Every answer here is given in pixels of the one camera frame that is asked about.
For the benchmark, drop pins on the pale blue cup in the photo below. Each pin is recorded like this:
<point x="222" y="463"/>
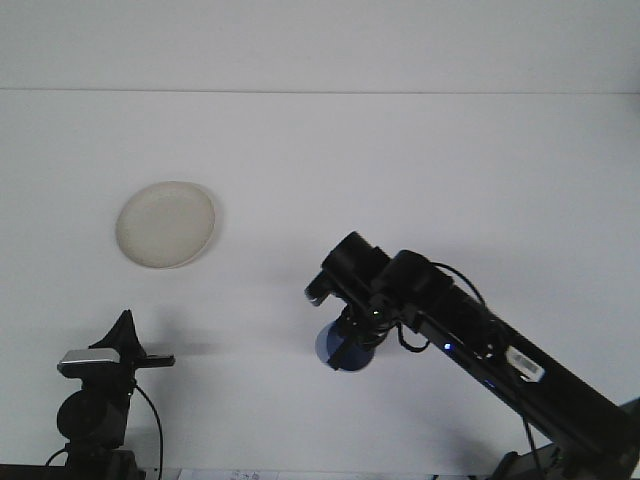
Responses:
<point x="325" y="345"/>

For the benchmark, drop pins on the pale round plate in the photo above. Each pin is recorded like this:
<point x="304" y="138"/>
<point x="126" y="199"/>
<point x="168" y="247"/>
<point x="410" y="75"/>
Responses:
<point x="165" y="225"/>

